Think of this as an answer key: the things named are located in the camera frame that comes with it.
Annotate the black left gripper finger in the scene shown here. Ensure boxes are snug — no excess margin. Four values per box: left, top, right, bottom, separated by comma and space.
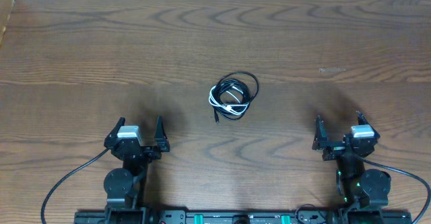
154, 116, 170, 152
104, 117, 125, 145

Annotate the white usb cable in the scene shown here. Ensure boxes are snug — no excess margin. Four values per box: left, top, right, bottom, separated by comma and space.
208, 82, 250, 116

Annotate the black usb cable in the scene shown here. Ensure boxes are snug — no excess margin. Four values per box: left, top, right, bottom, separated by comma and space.
213, 71, 260, 124

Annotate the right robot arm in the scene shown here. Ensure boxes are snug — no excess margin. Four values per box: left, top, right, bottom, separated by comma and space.
312, 112, 391, 223

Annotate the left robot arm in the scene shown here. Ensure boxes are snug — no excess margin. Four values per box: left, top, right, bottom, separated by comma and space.
104, 116, 170, 223

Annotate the right camera black cable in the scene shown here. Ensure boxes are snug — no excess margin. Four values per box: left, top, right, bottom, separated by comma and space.
353, 152, 431, 224

